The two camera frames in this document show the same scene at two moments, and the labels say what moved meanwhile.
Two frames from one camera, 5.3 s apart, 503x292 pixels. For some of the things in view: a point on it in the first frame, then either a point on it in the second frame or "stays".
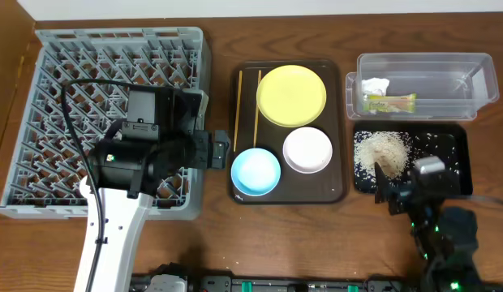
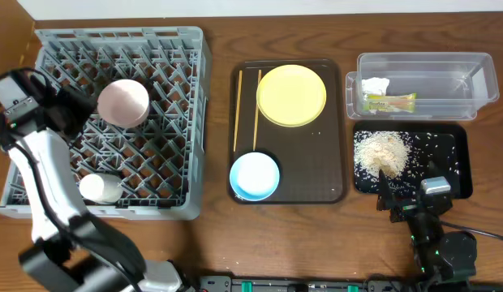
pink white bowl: (307, 150) to (123, 103)
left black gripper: (213, 150) to (82, 108)
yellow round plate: (291, 95) stays
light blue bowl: (255, 172) stays
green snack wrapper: (403, 104) stays
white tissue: (376, 85) stays
